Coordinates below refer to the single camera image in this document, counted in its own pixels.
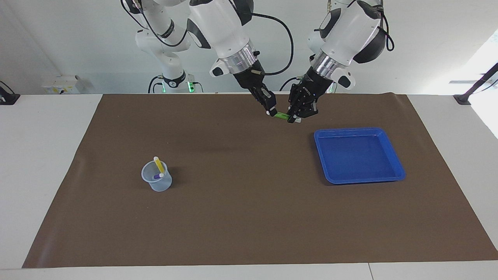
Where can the green lit base connector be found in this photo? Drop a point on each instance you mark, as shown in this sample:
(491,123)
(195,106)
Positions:
(190,86)

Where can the white wall socket box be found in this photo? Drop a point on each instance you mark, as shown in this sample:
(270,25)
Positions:
(62,84)

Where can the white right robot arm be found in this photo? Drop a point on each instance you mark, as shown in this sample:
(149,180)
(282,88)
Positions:
(218,27)

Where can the purple marker pen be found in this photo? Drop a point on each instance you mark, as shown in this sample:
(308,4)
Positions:
(158,176)

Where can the clear plastic cup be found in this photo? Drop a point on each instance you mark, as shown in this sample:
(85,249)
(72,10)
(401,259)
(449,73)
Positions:
(159,186)

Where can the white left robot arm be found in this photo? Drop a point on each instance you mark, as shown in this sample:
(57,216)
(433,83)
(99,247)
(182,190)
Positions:
(350,31)

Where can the black table clamp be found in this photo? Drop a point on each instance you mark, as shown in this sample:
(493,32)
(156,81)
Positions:
(9,99)

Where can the black angled stand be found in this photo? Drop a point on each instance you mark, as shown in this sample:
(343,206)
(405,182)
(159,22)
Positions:
(463,99)

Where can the green marker pen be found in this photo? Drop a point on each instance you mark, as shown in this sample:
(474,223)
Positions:
(281,115)

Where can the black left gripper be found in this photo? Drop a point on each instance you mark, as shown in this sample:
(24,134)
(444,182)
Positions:
(313,85)

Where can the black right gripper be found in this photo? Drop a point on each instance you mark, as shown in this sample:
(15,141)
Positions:
(251,77)

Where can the brown table mat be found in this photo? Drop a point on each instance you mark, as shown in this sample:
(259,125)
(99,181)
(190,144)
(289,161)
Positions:
(253,214)

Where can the yellow marker pen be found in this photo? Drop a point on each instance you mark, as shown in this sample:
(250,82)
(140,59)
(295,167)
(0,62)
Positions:
(159,165)

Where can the blue plastic tray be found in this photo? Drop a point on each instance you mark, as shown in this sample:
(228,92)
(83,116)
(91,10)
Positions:
(373,159)

